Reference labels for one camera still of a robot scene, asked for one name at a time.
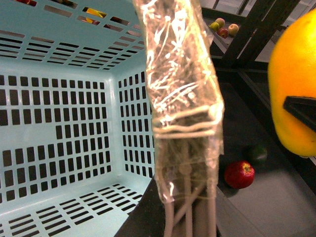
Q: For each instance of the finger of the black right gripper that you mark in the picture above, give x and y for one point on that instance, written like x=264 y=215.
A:
x=303 y=109

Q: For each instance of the yellow mango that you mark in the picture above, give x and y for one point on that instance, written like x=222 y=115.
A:
x=292 y=72

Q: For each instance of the light blue plastic basket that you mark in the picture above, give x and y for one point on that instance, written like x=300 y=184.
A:
x=76 y=148

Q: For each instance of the dark green avocado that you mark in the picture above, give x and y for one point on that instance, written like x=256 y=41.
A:
x=257 y=154

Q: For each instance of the red apple on table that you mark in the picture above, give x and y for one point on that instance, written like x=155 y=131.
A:
x=239 y=174

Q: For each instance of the pale apple neighbouring tray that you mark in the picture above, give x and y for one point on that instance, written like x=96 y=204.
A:
x=233 y=29

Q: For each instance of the red apple neighbouring tray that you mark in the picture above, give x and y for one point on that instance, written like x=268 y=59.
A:
x=223 y=32

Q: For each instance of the green pear neighbouring tray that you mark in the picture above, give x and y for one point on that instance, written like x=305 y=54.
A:
x=214 y=26

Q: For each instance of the yellow starfruit centre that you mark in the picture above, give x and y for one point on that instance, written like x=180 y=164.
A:
x=95 y=13

